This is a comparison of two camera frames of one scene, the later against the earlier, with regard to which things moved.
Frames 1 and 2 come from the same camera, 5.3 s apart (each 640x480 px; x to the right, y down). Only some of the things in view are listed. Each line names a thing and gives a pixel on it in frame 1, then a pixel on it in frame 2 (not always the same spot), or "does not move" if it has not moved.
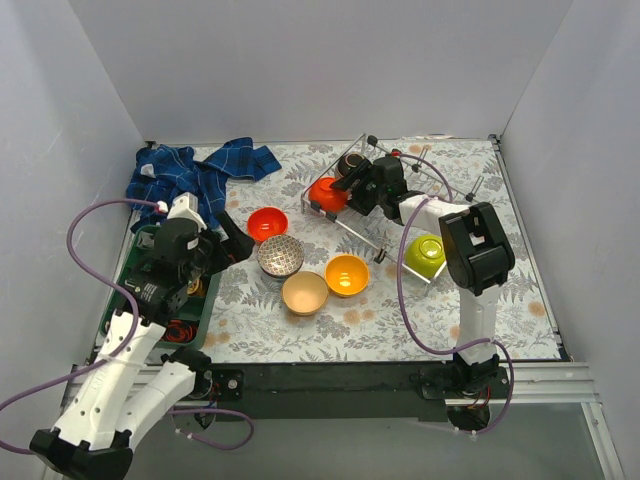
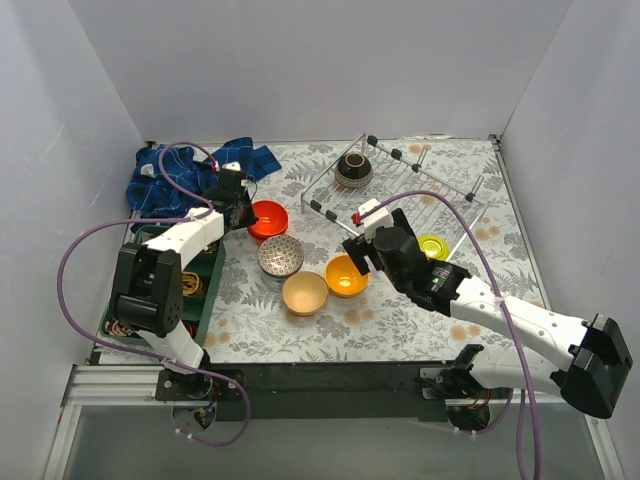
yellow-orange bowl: x=347 y=275 does not move
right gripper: x=360 y=185 to x=358 y=252
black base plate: x=349 y=390 does not move
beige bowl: x=304 y=293 does not move
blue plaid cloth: x=156 y=176 does not move
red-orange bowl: x=329 y=199 to x=271 y=217
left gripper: x=215 y=247 to x=245 y=214
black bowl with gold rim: x=348 y=162 does not move
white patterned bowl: x=280 y=255 does not move
